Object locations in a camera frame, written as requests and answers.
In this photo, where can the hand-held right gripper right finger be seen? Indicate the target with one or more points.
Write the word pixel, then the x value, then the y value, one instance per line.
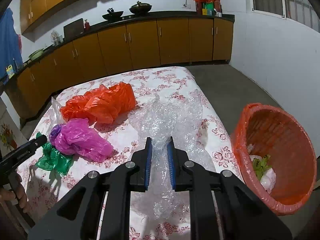
pixel 170 165

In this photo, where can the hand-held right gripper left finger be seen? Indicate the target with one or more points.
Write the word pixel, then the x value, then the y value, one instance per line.
pixel 148 165

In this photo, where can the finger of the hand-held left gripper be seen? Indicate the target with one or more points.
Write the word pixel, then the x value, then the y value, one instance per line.
pixel 32 146

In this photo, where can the green plastic bag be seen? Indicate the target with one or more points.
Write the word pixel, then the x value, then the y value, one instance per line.
pixel 53 161

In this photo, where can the clear plastic bag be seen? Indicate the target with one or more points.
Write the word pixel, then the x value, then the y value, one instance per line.
pixel 56 110

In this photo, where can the clear bubble wrap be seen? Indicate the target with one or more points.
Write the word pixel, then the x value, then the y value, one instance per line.
pixel 160 120

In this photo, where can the purple pink plastic bag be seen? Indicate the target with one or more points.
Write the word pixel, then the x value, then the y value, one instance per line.
pixel 82 140

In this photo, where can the large red plastic bag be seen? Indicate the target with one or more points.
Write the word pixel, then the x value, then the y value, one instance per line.
pixel 105 102

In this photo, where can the clear bag with green leaves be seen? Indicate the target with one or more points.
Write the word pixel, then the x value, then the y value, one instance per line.
pixel 261 163

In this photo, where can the white plastic bag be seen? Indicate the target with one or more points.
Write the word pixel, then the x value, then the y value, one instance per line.
pixel 268 180

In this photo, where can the red plastic basket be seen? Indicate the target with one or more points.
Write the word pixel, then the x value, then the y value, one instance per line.
pixel 287 155

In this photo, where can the person's left hand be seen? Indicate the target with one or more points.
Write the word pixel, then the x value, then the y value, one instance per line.
pixel 23 197

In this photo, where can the flower print panel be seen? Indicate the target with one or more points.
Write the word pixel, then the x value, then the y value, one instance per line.
pixel 7 135

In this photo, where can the yellow bottle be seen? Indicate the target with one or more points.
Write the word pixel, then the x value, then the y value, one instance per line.
pixel 10 71

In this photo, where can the floral tablecloth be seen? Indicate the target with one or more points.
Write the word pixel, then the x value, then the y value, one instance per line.
pixel 175 80

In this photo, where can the green bowl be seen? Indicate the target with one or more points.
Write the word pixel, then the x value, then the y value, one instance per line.
pixel 36 54

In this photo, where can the blue cloth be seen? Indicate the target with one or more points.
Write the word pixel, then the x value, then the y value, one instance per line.
pixel 8 40

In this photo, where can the clear glass jar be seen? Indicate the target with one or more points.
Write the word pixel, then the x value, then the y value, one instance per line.
pixel 55 38

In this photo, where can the lower wooden cabinets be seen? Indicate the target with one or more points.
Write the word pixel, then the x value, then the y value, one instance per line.
pixel 145 42

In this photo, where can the dark cutting board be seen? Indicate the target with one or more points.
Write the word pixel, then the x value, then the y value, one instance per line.
pixel 73 28

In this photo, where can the black countertop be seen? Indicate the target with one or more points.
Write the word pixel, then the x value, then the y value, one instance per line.
pixel 162 17

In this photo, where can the black gas stove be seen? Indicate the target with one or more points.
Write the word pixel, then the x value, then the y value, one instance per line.
pixel 130 17

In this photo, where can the black wok with lid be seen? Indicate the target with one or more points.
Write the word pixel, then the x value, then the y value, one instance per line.
pixel 140 8

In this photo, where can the white cup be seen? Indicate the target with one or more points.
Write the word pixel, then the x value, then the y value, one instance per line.
pixel 218 14

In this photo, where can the green box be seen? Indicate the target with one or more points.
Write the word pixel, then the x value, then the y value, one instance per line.
pixel 209 6

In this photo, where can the dark red bottle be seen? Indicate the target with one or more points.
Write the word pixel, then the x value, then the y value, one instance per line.
pixel 217 6

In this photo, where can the barred window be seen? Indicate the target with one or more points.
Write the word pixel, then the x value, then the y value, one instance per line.
pixel 287 0

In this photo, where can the white wall socket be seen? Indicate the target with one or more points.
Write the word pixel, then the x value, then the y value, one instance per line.
pixel 186 5

